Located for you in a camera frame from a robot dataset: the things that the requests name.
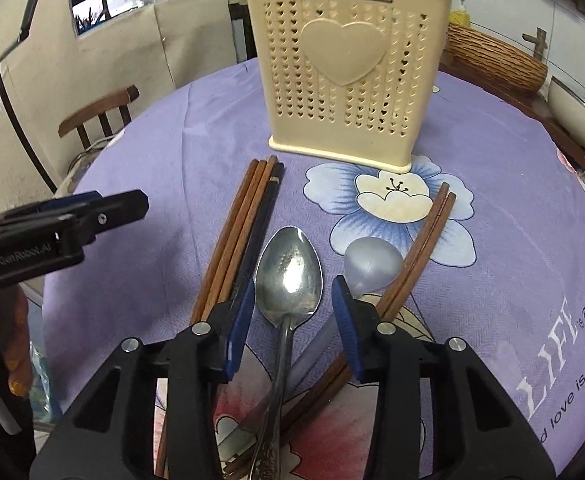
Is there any wooden chair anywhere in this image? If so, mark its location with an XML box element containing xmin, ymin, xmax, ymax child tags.
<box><xmin>58</xmin><ymin>85</ymin><xmax>140</xmax><ymax>152</ymax></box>

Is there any metal spoon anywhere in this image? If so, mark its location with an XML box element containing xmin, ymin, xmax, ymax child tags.
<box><xmin>246</xmin><ymin>226</ymin><xmax>323</xmax><ymax>480</ymax></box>

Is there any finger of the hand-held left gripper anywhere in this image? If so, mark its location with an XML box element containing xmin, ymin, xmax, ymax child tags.
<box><xmin>0</xmin><ymin>191</ymin><xmax>102</xmax><ymax>226</ymax></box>
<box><xmin>51</xmin><ymin>190</ymin><xmax>150</xmax><ymax>247</ymax></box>

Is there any person's left hand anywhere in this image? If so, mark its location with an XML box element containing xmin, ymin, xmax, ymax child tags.
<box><xmin>0</xmin><ymin>285</ymin><xmax>34</xmax><ymax>397</ymax></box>

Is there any cream plastic utensil holder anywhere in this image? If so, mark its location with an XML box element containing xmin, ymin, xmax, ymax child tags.
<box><xmin>242</xmin><ymin>0</ymin><xmax>455</xmax><ymax>173</ymax></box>

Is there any translucent plastic spoon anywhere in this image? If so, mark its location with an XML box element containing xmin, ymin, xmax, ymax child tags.
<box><xmin>285</xmin><ymin>237</ymin><xmax>404</xmax><ymax>391</ymax></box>

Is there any yellow bottle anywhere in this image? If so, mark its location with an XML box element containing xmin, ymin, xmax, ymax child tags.
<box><xmin>449</xmin><ymin>0</ymin><xmax>473</xmax><ymax>28</ymax></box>

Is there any beige cloth cover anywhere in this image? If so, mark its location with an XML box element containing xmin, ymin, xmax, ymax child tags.
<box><xmin>2</xmin><ymin>0</ymin><xmax>253</xmax><ymax>196</ymax></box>

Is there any black chopstick with gold band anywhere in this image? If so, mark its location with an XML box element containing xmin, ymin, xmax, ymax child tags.
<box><xmin>227</xmin><ymin>162</ymin><xmax>284</xmax><ymax>306</ymax></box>

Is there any white pan with handle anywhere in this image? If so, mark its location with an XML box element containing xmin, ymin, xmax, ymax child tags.
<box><xmin>547</xmin><ymin>67</ymin><xmax>585</xmax><ymax>157</ymax></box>

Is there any woven brown basket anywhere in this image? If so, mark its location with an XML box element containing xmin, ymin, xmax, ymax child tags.
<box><xmin>442</xmin><ymin>25</ymin><xmax>548</xmax><ymax>94</ymax></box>

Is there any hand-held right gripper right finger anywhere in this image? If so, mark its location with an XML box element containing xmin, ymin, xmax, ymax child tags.
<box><xmin>331</xmin><ymin>276</ymin><xmax>555</xmax><ymax>480</ymax></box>

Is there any purple floral tablecloth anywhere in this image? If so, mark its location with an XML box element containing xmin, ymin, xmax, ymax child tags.
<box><xmin>42</xmin><ymin>60</ymin><xmax>585</xmax><ymax>480</ymax></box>

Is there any brown wooden chopstick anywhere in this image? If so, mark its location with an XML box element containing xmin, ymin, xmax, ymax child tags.
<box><xmin>277</xmin><ymin>182</ymin><xmax>452</xmax><ymax>441</ymax></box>
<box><xmin>217</xmin><ymin>155</ymin><xmax>279</xmax><ymax>311</ymax></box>
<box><xmin>203</xmin><ymin>159</ymin><xmax>268</xmax><ymax>321</ymax></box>
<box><xmin>282</xmin><ymin>191</ymin><xmax>458</xmax><ymax>436</ymax></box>
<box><xmin>155</xmin><ymin>159</ymin><xmax>257</xmax><ymax>478</ymax></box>

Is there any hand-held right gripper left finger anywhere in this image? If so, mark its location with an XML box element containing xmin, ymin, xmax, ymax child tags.
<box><xmin>30</xmin><ymin>280</ymin><xmax>256</xmax><ymax>480</ymax></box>

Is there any wooden stand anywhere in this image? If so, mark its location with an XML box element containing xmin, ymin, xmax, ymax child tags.
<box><xmin>521</xmin><ymin>30</ymin><xmax>551</xmax><ymax>64</ymax></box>

